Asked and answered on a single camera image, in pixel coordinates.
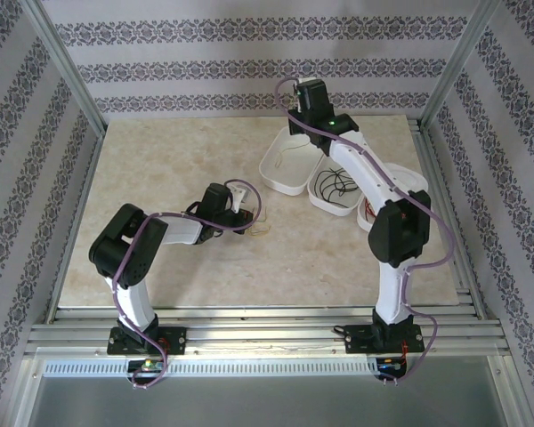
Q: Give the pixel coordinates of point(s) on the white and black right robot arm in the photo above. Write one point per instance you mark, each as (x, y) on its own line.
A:
(360, 164)

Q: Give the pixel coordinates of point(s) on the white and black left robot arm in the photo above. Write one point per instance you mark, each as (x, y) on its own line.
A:
(182, 229)

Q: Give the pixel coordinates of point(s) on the white plastic tray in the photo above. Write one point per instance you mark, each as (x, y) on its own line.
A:
(289, 173)
(338, 207)
(409, 178)

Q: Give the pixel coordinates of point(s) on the aluminium cross rails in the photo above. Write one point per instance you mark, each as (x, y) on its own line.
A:
(267, 333)

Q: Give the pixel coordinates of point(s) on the small controller board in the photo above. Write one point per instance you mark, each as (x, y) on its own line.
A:
(148, 365)
(389, 362)

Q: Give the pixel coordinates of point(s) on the grey metal panel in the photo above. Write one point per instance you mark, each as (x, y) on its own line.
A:
(267, 400)

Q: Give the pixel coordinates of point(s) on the aluminium frame post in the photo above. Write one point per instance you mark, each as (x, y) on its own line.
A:
(459, 66)
(69, 71)

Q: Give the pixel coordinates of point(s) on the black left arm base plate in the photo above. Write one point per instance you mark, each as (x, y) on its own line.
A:
(178, 340)

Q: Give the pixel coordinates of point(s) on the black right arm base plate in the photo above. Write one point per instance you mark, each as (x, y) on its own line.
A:
(358, 338)

